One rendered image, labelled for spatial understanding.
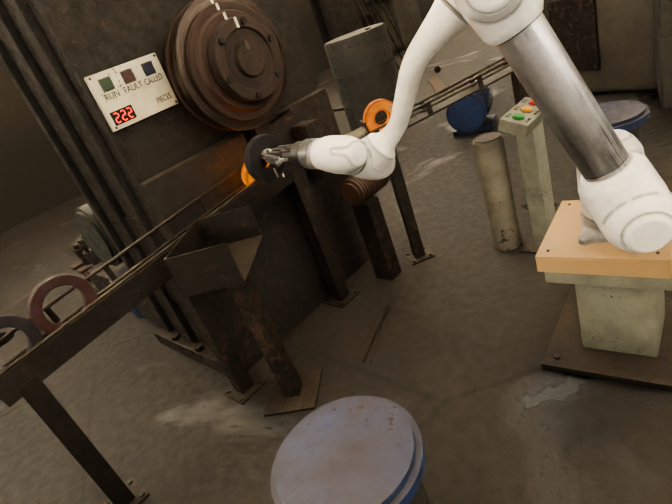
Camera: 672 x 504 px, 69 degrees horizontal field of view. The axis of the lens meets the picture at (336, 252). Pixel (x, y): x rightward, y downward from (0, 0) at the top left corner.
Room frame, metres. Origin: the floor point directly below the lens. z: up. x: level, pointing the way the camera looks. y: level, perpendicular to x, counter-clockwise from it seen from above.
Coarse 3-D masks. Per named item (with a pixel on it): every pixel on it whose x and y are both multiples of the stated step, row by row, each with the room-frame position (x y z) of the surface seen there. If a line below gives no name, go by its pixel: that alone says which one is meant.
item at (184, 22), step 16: (208, 0) 1.91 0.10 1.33; (224, 0) 1.95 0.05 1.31; (240, 0) 1.99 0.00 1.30; (192, 16) 1.85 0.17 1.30; (176, 32) 1.81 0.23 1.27; (272, 32) 2.04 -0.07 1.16; (176, 48) 1.78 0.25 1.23; (176, 64) 1.78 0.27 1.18; (176, 80) 1.82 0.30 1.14; (192, 80) 1.79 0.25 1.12; (192, 96) 1.77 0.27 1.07; (208, 112) 1.79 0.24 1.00; (272, 112) 1.96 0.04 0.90; (240, 128) 1.85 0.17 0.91
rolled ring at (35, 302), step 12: (60, 276) 1.38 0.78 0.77; (72, 276) 1.40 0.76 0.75; (36, 288) 1.35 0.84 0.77; (48, 288) 1.35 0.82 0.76; (84, 288) 1.40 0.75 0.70; (36, 300) 1.33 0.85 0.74; (84, 300) 1.41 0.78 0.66; (36, 312) 1.32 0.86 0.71; (36, 324) 1.31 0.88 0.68; (48, 324) 1.32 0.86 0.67; (60, 324) 1.34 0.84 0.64
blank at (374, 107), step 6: (372, 102) 2.08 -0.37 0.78; (378, 102) 2.07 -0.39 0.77; (384, 102) 2.07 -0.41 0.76; (390, 102) 2.07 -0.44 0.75; (366, 108) 2.08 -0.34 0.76; (372, 108) 2.06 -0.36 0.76; (378, 108) 2.07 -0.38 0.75; (384, 108) 2.07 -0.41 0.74; (390, 108) 2.07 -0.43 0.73; (366, 114) 2.06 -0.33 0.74; (372, 114) 2.06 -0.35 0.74; (390, 114) 2.07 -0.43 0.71; (366, 120) 2.06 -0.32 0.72; (372, 120) 2.06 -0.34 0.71; (372, 126) 2.06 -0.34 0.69; (378, 126) 2.06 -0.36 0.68
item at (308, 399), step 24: (216, 216) 1.57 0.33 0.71; (240, 216) 1.54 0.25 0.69; (192, 240) 1.51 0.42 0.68; (216, 240) 1.58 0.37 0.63; (240, 240) 1.55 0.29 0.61; (168, 264) 1.34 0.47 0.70; (192, 264) 1.32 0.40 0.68; (216, 264) 1.30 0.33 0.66; (240, 264) 1.39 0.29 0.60; (192, 288) 1.33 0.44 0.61; (216, 288) 1.31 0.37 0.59; (240, 288) 1.43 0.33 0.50; (264, 312) 1.46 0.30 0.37; (264, 336) 1.43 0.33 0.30; (288, 360) 1.46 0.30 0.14; (288, 384) 1.43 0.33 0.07; (312, 384) 1.45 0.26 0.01; (288, 408) 1.38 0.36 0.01; (312, 408) 1.34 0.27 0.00
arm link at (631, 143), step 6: (618, 132) 1.12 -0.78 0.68; (624, 132) 1.11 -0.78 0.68; (624, 138) 1.09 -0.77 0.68; (630, 138) 1.09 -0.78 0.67; (636, 138) 1.10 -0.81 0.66; (624, 144) 1.07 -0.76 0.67; (630, 144) 1.07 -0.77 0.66; (636, 144) 1.07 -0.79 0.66; (630, 150) 1.06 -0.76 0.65; (636, 150) 1.06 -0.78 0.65; (642, 150) 1.08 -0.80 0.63; (576, 168) 1.17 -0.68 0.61; (582, 204) 1.16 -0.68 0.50; (588, 216) 1.14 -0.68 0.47
